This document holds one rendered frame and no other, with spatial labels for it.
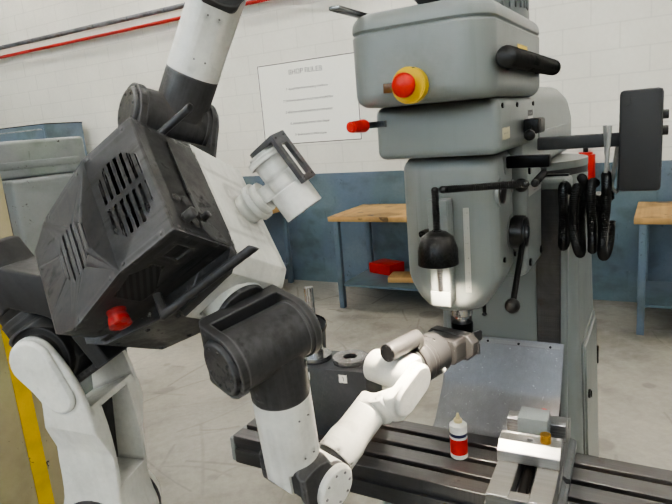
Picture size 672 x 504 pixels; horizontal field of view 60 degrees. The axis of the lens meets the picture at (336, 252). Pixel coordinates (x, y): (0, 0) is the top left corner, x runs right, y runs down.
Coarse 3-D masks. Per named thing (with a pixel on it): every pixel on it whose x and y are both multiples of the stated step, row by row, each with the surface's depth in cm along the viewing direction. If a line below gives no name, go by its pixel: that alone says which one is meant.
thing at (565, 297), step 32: (576, 160) 156; (544, 192) 148; (544, 224) 150; (544, 256) 152; (544, 288) 154; (576, 288) 154; (448, 320) 170; (480, 320) 165; (512, 320) 161; (544, 320) 156; (576, 320) 156; (576, 352) 157; (576, 384) 159; (576, 416) 161
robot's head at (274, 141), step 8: (272, 136) 88; (280, 136) 89; (264, 144) 89; (272, 144) 88; (280, 144) 88; (288, 144) 90; (256, 152) 90; (264, 152) 89; (280, 152) 88; (296, 152) 90; (256, 160) 89; (288, 160) 88; (296, 160) 91; (304, 160) 91; (296, 168) 88; (304, 168) 90; (296, 176) 88; (304, 176) 89; (312, 176) 90
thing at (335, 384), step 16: (336, 352) 155; (352, 352) 151; (320, 368) 146; (336, 368) 145; (352, 368) 144; (320, 384) 147; (336, 384) 145; (352, 384) 143; (368, 384) 144; (320, 400) 148; (336, 400) 146; (352, 400) 145; (320, 416) 149; (336, 416) 147; (320, 432) 150
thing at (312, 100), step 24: (264, 72) 627; (288, 72) 613; (312, 72) 599; (336, 72) 586; (264, 96) 634; (288, 96) 619; (312, 96) 605; (336, 96) 592; (264, 120) 641; (288, 120) 626; (312, 120) 612; (336, 120) 598
